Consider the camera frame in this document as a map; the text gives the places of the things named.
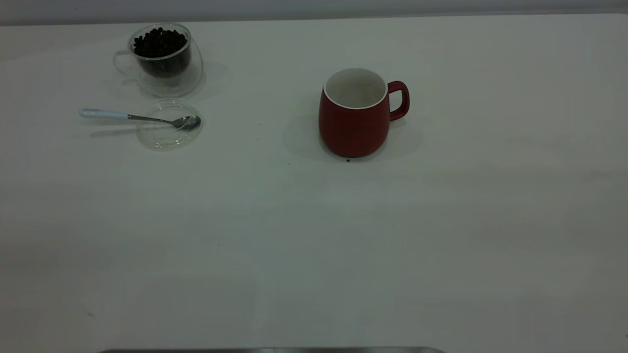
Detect red ceramic mug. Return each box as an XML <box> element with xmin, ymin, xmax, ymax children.
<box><xmin>318</xmin><ymin>67</ymin><xmax>410</xmax><ymax>158</ymax></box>

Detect clear glass saucer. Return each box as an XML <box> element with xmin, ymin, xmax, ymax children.
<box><xmin>136</xmin><ymin>99</ymin><xmax>203</xmax><ymax>151</ymax></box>

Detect spoon with pale blue handle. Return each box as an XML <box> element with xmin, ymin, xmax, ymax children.
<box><xmin>79</xmin><ymin>108</ymin><xmax>202</xmax><ymax>130</ymax></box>

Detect dark coffee beans pile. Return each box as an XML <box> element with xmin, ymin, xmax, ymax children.
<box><xmin>133</xmin><ymin>27</ymin><xmax>191</xmax><ymax>78</ymax></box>

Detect clear double-wall glass cup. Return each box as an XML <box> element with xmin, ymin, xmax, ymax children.
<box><xmin>113</xmin><ymin>23</ymin><xmax>204</xmax><ymax>99</ymax></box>

